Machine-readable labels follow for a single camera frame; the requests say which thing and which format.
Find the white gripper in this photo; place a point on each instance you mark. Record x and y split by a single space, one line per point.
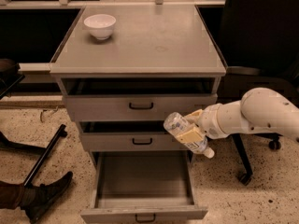
211 121

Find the clear plastic bottle white cap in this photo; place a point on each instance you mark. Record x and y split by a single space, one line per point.
175 123

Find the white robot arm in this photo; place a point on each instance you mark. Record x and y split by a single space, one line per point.
260 110

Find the grey bottom drawer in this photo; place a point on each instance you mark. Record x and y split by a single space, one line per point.
142 187

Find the grey drawer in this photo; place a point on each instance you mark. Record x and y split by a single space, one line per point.
127 136
142 187
126 99

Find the grey drawer cabinet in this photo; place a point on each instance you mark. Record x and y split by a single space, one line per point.
148 41

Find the grey middle drawer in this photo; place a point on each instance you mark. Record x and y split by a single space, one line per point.
127 136

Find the grey top drawer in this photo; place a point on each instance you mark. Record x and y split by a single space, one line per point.
126 99

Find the black office chair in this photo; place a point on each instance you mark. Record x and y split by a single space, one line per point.
258 41

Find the white ceramic bowl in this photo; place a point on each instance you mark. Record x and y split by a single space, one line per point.
100 26

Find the black shoe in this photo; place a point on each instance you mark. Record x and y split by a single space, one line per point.
37 201

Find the black chair base left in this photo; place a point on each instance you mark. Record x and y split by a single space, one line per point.
42 152

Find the dark stool seat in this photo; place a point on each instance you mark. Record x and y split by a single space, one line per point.
9 76

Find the brown trouser leg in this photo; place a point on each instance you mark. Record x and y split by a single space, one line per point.
15 195

